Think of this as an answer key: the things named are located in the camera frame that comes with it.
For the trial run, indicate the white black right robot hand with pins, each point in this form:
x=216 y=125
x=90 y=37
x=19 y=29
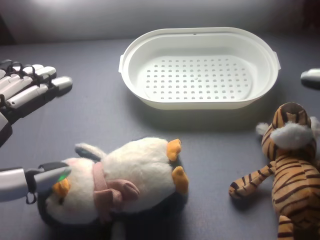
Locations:
x=311 y=78

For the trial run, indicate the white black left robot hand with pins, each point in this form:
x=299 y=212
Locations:
x=25 y=92

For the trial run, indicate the plush striped tiger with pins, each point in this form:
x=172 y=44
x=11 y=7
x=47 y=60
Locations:
x=295 y=180

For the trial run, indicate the plush penguin with pink scarf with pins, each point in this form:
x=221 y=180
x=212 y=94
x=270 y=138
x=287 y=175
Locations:
x=130 y=170

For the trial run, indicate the white perforated plastic basket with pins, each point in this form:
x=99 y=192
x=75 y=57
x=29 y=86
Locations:
x=200 y=82

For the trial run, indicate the grey table cloth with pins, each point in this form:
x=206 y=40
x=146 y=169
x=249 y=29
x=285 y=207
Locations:
x=215 y=205

